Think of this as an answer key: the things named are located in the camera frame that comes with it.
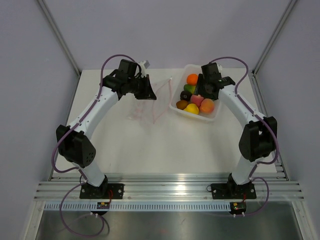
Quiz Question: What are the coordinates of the aluminium frame rail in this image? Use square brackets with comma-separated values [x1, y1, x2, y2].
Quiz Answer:
[34, 172, 305, 202]

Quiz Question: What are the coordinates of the circuit board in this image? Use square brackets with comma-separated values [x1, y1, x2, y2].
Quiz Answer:
[97, 202, 110, 210]
[230, 201, 247, 214]

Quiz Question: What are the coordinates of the right circuit board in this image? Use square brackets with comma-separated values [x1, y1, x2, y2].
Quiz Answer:
[230, 201, 247, 214]

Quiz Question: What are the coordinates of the black toy avocado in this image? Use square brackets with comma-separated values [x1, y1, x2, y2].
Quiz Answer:
[179, 90, 193, 102]

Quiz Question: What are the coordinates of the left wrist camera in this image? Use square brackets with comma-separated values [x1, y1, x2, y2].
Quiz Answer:
[138, 60, 150, 76]

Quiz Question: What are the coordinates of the orange toy fruit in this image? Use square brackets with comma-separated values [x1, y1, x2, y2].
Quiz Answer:
[186, 73, 198, 86]

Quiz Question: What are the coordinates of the white slotted cable duct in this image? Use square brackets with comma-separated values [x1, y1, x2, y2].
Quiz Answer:
[44, 201, 231, 212]

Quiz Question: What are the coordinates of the brown toy kiwi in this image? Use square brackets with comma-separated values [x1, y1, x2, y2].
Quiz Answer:
[176, 100, 189, 110]

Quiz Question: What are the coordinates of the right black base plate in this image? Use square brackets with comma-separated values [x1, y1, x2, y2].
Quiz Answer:
[210, 182, 257, 200]

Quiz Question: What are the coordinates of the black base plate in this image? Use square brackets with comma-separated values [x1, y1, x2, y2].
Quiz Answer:
[210, 182, 257, 200]
[79, 183, 125, 200]

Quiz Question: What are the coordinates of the orange toy peach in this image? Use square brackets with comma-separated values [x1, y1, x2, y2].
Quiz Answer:
[199, 98, 215, 114]

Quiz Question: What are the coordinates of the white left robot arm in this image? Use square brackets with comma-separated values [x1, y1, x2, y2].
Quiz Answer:
[54, 56, 157, 199]

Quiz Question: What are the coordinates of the left circuit board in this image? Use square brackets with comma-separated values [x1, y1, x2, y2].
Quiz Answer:
[97, 202, 110, 210]

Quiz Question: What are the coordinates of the yellow toy lemon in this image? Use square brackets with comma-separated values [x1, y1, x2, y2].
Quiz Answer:
[184, 103, 200, 115]

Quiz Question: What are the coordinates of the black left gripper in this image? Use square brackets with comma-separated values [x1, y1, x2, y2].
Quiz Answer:
[127, 74, 157, 100]

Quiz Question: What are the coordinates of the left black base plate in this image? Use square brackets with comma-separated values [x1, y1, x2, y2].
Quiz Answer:
[79, 183, 125, 200]

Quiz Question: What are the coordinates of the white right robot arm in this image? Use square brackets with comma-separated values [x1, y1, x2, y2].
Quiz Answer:
[194, 62, 279, 199]

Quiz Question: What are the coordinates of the green orange toy mango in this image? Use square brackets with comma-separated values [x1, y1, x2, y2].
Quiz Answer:
[183, 84, 196, 94]

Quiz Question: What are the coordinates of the clear zip top bag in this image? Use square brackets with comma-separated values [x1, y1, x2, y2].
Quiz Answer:
[127, 76, 173, 125]

